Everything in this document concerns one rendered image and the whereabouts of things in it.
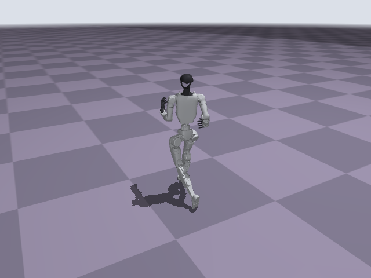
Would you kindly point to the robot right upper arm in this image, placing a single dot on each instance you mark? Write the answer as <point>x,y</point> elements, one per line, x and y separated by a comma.
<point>203,106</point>

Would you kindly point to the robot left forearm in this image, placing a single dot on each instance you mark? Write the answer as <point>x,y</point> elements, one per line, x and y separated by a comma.
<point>164,115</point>

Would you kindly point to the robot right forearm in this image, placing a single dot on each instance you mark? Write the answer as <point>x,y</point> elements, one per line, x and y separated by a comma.
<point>205,123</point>

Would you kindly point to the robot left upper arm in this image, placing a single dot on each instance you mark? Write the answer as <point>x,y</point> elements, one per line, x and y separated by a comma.
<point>171,100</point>

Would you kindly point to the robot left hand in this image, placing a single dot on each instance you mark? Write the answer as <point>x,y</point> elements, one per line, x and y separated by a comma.
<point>163,105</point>

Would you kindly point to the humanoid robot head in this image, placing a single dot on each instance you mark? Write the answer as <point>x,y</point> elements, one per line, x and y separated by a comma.
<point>186,78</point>

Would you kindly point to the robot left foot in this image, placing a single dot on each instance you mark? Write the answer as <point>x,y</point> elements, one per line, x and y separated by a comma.
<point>195,201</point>

